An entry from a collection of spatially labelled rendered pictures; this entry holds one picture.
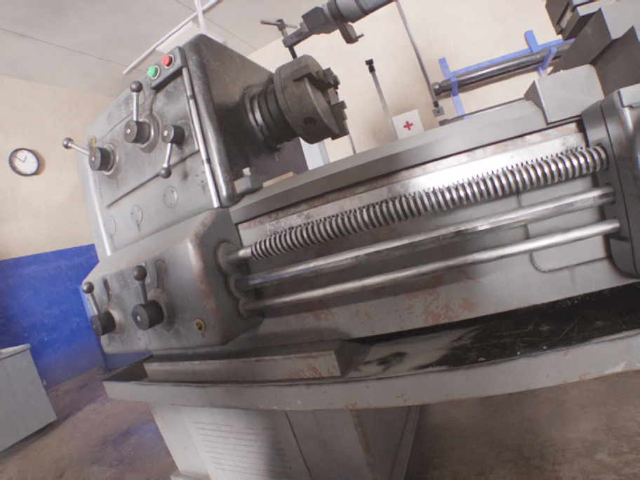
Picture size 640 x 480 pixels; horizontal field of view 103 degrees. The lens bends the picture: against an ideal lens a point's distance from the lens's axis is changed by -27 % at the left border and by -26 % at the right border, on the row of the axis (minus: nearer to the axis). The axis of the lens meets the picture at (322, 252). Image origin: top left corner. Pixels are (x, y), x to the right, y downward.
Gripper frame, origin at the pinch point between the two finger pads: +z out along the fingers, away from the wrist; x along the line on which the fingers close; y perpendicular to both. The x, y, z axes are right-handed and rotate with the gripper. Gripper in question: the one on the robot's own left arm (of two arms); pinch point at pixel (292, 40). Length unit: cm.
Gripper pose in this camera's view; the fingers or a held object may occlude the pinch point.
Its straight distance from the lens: 101.8
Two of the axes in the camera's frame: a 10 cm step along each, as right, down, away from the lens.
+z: -8.1, 1.8, 5.6
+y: -4.2, -8.4, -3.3
